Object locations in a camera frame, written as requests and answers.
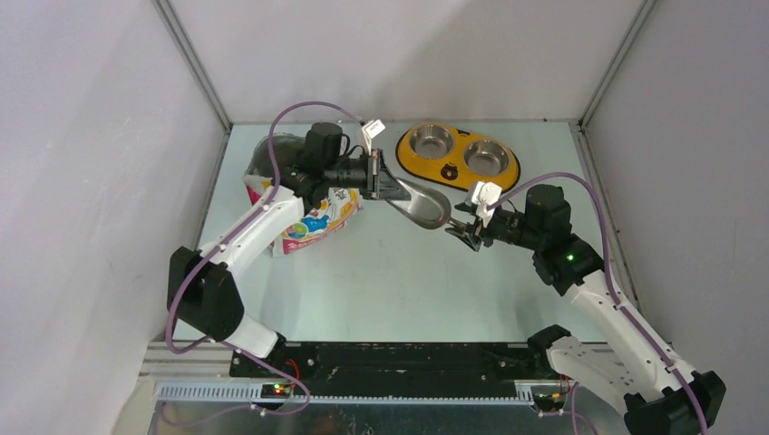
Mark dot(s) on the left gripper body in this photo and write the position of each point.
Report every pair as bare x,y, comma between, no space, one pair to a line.
372,189

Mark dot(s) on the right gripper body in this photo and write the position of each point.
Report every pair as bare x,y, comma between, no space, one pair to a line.
490,232

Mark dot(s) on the metal food scoop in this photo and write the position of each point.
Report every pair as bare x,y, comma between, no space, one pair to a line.
427,207

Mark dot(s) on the yellow double pet bowl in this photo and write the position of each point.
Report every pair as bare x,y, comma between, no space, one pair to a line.
456,158

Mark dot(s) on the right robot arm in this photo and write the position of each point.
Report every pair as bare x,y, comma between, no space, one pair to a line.
651,386

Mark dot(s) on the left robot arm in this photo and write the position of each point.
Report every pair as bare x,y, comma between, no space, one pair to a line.
203,283

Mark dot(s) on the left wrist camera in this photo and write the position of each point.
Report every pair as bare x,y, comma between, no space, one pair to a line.
368,131

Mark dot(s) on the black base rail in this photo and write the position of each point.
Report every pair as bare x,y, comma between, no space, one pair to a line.
416,370

